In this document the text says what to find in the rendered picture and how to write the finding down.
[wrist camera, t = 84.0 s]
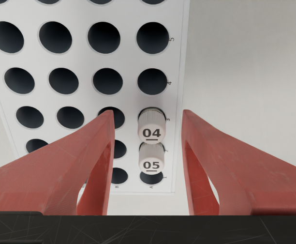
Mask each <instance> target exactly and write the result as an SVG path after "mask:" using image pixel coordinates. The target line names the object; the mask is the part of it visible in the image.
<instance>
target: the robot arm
mask: <svg viewBox="0 0 296 244"><path fill-rule="evenodd" d="M181 145H182V159H183V171H184V179H185V186H186V193H187V201H188V208H189V215H107V209H108V202H109V194H110V186H111V179H112V172H113V160H114V146H115V125H114V113H113V110H106V111H105V112H103V113H102V114H100V115H99V116H97V117H96V118H95V119H93V120H91V121H90V122H89V123H87V124H86V125H84V126H83V127H81V128H80V129H78V130H77V131H75V132H73V133H71V134H69V135H67V136H65V137H63V138H60V139H58V140H56V141H54V142H52V143H50V144H48V145H46V146H43V147H41V148H39V149H37V150H35V151H33V152H31V153H29V154H26V155H24V156H22V157H20V158H18V159H16V160H14V161H12V162H10V163H8V164H6V165H4V166H2V167H0V244H296V166H294V165H292V164H290V163H288V162H285V161H283V160H281V159H279V158H277V157H275V156H273V155H270V154H268V153H266V152H265V151H262V150H260V149H258V148H256V147H254V146H252V145H250V144H247V143H245V142H243V141H241V140H239V139H237V138H235V137H232V136H230V135H228V134H226V133H224V132H222V131H220V130H218V129H217V128H215V127H214V126H212V125H211V124H210V123H208V122H207V121H205V120H204V119H202V118H201V117H199V116H198V115H196V114H195V113H194V112H192V111H191V110H189V109H184V110H183V113H182V125H181ZM208 177H209V179H210V181H211V182H212V184H213V186H214V187H215V189H216V191H217V193H218V197H219V203H218V201H217V199H216V197H215V195H214V193H213V191H212V188H211V186H210V183H209V179H208ZM87 178H88V180H87ZM86 180H87V183H86V186H85V189H84V191H83V194H82V196H81V198H80V200H79V202H78V204H77V199H78V194H79V191H80V190H81V188H82V186H83V185H84V183H85V181H86Z"/></svg>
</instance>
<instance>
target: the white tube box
mask: <svg viewBox="0 0 296 244"><path fill-rule="evenodd" d="M190 3H191V0H0V117H1V120H2V122H3V125H4V128H5V131H6V134H7V137H8V139H9V142H10V144H11V147H12V150H13V153H14V156H15V159H18V158H20V157H22V156H24V155H26V154H29V153H31V152H33V151H35V150H37V149H39V148H41V147H43V146H46V145H48V144H50V143H52V142H54V141H56V140H58V139H60V138H63V137H65V136H67V135H69V134H71V133H73V132H75V131H77V130H78V129H80V128H81V127H83V126H84V125H86V124H87V123H89V122H90V121H91V120H93V119H95V118H96V117H97V116H99V115H100V114H102V113H103V112H105V111H106V110H113V113H114V125H115V146H114V160H113V172H112V179H111V186H110V195H175V189H176V177H177V165H178V148H179V136H180V124H181V112H182V99H183V87H184V75H185V63H186V51H187V39H188V27H189V15H190ZM147 107H157V108H159V109H161V110H162V111H163V115H164V117H165V126H166V135H165V137H164V139H163V140H162V141H161V142H160V143H162V144H163V151H164V168H163V170H162V171H161V172H159V173H158V174H154V175H153V174H152V175H151V174H146V173H144V172H143V171H141V169H140V168H139V164H138V162H139V151H140V147H141V143H143V141H142V140H141V139H140V137H139V135H138V120H139V116H140V112H141V111H142V110H143V109H145V108H147Z"/></svg>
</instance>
